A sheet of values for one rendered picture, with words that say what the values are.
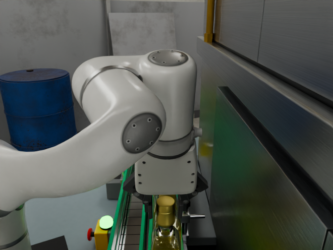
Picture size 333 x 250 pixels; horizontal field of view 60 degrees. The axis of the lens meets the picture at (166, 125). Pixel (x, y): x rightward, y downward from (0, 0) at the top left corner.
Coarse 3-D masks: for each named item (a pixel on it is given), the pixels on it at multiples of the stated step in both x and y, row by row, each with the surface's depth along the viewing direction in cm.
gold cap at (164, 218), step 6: (162, 198) 53; (168, 198) 53; (156, 204) 52; (162, 204) 51; (168, 204) 51; (174, 204) 52; (156, 210) 52; (162, 210) 51; (168, 210) 51; (174, 210) 52; (156, 216) 53; (162, 216) 51; (168, 216) 51; (174, 216) 53; (156, 222) 53; (162, 222) 52; (168, 222) 52; (174, 222) 53
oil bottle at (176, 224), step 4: (176, 212) 60; (176, 216) 59; (176, 220) 58; (180, 220) 61; (156, 224) 58; (176, 224) 58; (180, 224) 59; (176, 228) 58; (180, 228) 58; (180, 232) 59; (180, 236) 59; (180, 240) 59; (180, 244) 60
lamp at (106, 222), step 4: (104, 216) 95; (108, 216) 95; (100, 220) 94; (104, 220) 93; (108, 220) 93; (112, 220) 94; (100, 224) 93; (104, 224) 92; (108, 224) 92; (100, 228) 94; (104, 228) 93; (108, 228) 93
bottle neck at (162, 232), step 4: (160, 228) 53; (164, 228) 52; (168, 228) 53; (172, 228) 53; (160, 232) 53; (164, 232) 53; (168, 232) 53; (172, 232) 54; (164, 236) 53; (168, 236) 53
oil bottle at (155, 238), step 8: (152, 232) 56; (176, 232) 55; (152, 240) 54; (160, 240) 53; (168, 240) 53; (176, 240) 53; (152, 248) 53; (160, 248) 52; (168, 248) 53; (176, 248) 53
